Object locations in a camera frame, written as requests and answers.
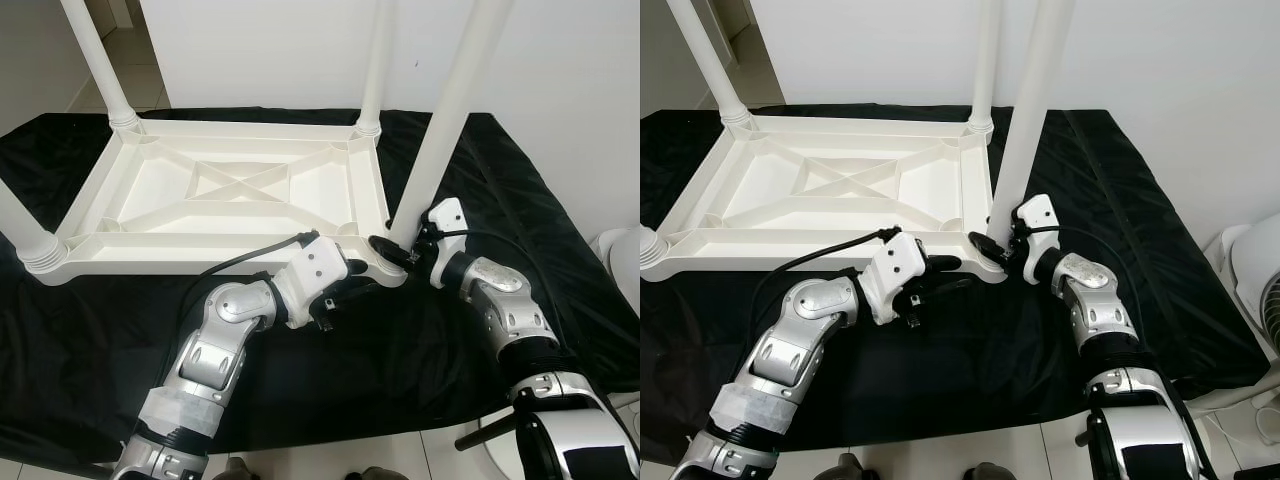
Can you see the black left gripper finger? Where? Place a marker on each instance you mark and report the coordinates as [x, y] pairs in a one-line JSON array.
[[356, 268], [360, 292], [948, 290], [943, 264]]

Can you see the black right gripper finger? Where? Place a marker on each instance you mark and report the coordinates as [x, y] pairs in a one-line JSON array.
[[390, 250], [986, 247]]

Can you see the white plastic table top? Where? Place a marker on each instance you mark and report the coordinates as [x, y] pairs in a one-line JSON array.
[[770, 200], [150, 200]]

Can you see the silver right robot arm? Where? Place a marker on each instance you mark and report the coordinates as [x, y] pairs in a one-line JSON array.
[[510, 310], [1100, 310]]

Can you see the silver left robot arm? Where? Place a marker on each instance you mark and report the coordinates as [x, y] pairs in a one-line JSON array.
[[790, 350], [210, 350]]

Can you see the black table cloth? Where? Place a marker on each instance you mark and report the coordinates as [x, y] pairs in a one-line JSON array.
[[560, 330], [1170, 200]]

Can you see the grey right robot foot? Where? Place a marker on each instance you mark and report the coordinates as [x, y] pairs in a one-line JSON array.
[[990, 472], [380, 474]]

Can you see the grey robot foot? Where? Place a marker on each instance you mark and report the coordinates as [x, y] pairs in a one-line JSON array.
[[238, 470], [990, 472], [380, 474], [850, 467]]

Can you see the grey left robot foot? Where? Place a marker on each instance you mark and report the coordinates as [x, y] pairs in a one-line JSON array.
[[238, 470], [850, 467]]

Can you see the black metal table leg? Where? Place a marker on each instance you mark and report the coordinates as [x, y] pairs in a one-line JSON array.
[[485, 432], [1083, 437]]

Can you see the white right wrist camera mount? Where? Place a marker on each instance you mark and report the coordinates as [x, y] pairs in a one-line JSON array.
[[1038, 212], [445, 215]]

